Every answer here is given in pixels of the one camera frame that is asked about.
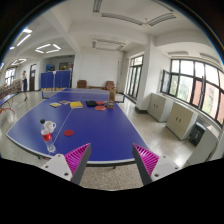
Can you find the blue partition boards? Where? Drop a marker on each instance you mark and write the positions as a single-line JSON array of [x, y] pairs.
[[55, 79]]

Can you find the clear plastic water bottle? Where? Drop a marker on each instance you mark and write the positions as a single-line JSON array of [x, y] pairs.
[[46, 135]]

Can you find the yellow book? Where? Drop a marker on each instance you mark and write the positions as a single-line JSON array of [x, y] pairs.
[[76, 104]]

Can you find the brown tall box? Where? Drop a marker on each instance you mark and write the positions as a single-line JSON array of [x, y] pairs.
[[111, 99]]

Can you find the blue ping pong table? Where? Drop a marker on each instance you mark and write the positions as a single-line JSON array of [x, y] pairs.
[[110, 132]]

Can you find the white cabinet right edge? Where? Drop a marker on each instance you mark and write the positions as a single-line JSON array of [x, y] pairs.
[[205, 147]]

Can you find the person standing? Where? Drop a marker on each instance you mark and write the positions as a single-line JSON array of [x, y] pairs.
[[25, 85]]

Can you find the white mug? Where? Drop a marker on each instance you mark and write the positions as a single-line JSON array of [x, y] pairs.
[[50, 125]]

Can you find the small yellow booklet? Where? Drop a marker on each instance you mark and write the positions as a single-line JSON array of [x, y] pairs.
[[55, 105]]

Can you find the brown armchair left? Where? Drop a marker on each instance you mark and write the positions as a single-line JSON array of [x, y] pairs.
[[82, 84]]

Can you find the red ping pong paddle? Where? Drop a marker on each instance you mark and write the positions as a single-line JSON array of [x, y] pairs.
[[100, 108]]

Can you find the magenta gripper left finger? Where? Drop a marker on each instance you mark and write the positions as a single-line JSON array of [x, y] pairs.
[[70, 166]]

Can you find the brown armchair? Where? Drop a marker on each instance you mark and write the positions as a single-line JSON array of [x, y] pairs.
[[82, 84], [110, 85]]

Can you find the white cabinet far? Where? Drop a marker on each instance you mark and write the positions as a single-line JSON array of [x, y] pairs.
[[159, 107]]

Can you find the brown armchair right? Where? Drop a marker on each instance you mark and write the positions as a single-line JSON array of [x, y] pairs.
[[110, 85]]

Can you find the black bin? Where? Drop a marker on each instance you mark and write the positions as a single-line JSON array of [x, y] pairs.
[[196, 133]]

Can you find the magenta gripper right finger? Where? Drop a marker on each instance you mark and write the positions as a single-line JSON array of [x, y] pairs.
[[151, 166]]

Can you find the black pouch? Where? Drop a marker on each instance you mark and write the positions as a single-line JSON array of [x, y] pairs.
[[91, 103]]

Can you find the red round coaster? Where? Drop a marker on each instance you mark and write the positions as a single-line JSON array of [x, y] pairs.
[[68, 132]]

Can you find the white cabinet near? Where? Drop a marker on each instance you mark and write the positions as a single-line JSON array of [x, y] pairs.
[[181, 120]]

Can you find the white cabinet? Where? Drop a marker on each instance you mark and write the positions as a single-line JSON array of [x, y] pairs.
[[181, 120], [159, 107]]

